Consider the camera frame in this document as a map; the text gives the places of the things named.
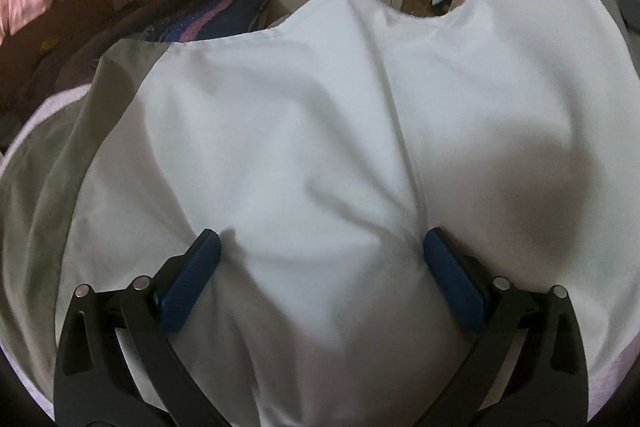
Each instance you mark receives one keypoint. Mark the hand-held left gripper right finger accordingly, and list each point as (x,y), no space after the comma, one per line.
(452,277)

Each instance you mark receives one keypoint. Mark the grey and white jacket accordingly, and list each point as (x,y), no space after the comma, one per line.
(310,132)

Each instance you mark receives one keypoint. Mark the dark striped blanket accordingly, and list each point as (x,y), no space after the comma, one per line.
(200,17)

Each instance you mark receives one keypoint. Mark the brown headboard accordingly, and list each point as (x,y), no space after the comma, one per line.
(40,57)

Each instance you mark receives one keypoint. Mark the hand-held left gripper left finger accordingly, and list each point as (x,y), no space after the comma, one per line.
(192,277)

